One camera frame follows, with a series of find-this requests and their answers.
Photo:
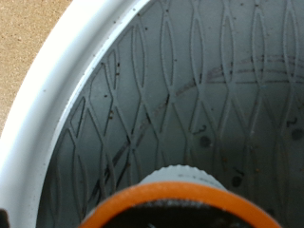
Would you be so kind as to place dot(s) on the black lid orange coffee pod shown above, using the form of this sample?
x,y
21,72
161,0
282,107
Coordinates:
x,y
177,190

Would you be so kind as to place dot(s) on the white two-tier turntable stand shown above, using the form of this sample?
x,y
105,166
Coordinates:
x,y
190,79

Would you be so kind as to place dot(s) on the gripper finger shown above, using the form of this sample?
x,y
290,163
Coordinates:
x,y
3,220

